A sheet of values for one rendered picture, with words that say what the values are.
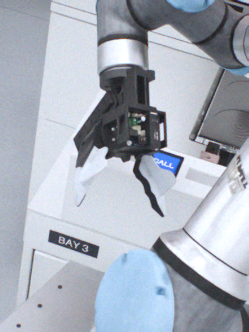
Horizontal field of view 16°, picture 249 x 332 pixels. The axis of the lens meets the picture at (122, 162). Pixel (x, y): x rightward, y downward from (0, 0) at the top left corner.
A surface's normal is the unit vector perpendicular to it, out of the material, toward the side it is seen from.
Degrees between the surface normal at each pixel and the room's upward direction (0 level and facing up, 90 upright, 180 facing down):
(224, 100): 0
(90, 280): 0
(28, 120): 0
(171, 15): 115
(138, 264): 62
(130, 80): 70
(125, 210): 90
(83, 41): 90
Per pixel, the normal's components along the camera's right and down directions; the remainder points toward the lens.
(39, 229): -0.29, 0.57
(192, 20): 0.14, 0.72
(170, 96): 0.16, -0.76
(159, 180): -0.62, 0.39
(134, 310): -0.76, -0.31
